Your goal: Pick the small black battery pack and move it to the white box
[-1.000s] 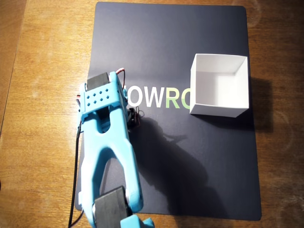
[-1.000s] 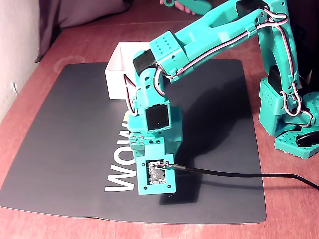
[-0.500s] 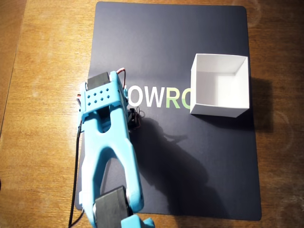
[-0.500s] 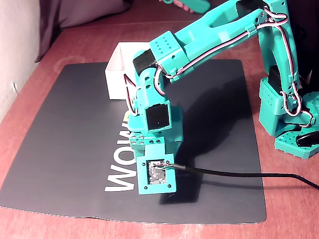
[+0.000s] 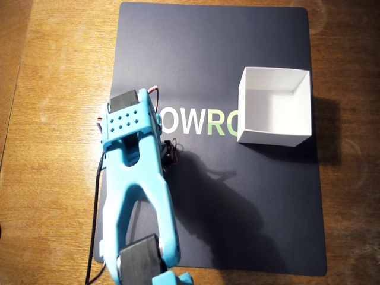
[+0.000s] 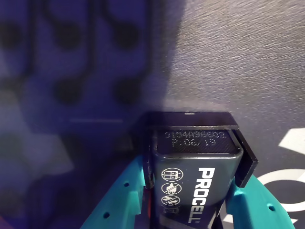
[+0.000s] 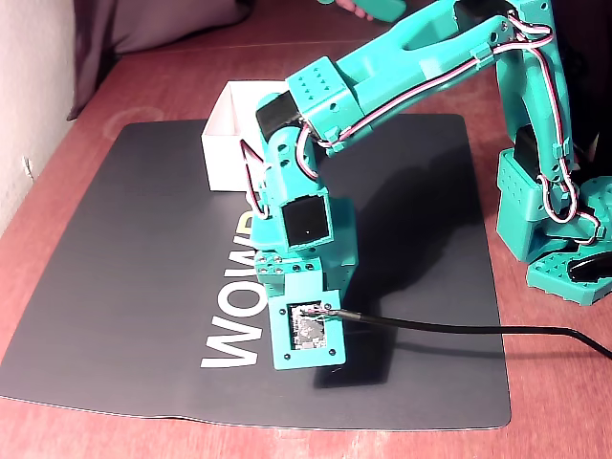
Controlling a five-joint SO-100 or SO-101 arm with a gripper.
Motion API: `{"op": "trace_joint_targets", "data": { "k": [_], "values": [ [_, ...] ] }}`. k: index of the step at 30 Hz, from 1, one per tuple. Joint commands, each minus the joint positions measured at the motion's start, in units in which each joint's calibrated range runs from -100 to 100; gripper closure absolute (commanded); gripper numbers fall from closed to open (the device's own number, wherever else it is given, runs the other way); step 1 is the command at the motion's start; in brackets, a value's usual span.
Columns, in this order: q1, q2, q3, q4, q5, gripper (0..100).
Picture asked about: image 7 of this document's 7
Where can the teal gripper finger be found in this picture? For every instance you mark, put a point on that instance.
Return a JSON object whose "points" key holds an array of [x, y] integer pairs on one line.
{"points": [[342, 277], [275, 268]]}

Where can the teal leader arm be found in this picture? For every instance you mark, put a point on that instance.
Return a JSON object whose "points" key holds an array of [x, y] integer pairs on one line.
{"points": [[387, 9]]}

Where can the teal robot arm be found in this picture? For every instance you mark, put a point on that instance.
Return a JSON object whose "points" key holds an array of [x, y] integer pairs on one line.
{"points": [[406, 62]]}

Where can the white cardboard box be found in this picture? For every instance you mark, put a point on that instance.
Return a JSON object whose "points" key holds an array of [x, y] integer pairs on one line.
{"points": [[222, 158]]}

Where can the operator hand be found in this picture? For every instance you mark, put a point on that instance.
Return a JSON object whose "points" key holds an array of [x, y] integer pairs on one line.
{"points": [[354, 6]]}

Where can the black mat with WOWROBO print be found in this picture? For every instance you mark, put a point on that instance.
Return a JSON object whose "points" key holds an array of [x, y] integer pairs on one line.
{"points": [[119, 287]]}

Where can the grey fabric curtain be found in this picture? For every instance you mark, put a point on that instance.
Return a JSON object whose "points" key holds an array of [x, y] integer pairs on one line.
{"points": [[143, 24]]}

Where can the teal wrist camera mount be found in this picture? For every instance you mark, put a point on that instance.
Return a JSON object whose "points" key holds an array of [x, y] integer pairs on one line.
{"points": [[282, 354]]}

